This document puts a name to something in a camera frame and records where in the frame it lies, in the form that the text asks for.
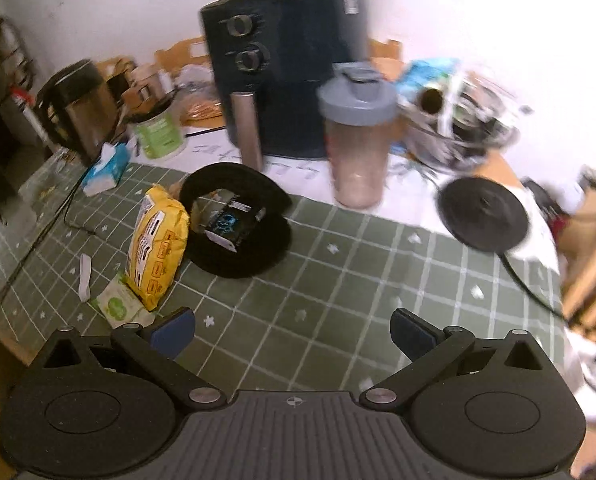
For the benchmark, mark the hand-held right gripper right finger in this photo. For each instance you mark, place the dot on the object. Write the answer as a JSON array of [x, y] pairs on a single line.
[[413, 335]]

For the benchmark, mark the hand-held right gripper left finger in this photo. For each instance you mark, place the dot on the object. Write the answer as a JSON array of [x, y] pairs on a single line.
[[170, 332]]

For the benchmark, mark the green and white wipes pack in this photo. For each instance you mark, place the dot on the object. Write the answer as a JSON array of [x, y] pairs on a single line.
[[120, 305]]

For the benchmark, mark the yellow snack packet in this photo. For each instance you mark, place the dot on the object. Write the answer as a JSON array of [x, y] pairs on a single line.
[[157, 245]]

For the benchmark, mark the black round case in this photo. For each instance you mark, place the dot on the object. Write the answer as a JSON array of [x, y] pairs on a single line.
[[258, 255]]

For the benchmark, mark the green checked tablecloth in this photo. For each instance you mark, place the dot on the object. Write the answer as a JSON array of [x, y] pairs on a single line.
[[353, 270]]

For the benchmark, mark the white plastic strip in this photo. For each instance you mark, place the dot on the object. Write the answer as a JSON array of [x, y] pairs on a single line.
[[84, 280]]

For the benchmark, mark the black packet with blue print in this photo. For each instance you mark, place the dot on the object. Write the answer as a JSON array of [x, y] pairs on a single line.
[[225, 222]]

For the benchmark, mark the black kettle base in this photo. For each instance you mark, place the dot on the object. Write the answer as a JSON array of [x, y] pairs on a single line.
[[483, 215]]

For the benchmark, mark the blue tissue pack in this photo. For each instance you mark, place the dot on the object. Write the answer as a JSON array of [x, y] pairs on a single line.
[[105, 170]]

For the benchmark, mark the grey-lidded shaker bottle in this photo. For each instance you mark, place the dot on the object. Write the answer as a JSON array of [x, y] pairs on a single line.
[[358, 155]]

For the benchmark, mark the green-labelled jar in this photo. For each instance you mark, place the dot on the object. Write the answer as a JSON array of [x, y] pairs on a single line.
[[160, 135]]

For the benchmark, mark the steel electric kettle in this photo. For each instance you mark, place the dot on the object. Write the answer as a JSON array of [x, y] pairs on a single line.
[[82, 110]]

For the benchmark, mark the small wooden box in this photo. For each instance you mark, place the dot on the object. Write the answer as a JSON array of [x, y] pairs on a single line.
[[145, 87]]

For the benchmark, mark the teal plastic bag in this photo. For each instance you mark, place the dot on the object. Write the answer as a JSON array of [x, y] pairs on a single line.
[[423, 72]]

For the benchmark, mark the dark blue air fryer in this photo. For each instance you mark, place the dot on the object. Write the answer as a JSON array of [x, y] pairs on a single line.
[[303, 70]]

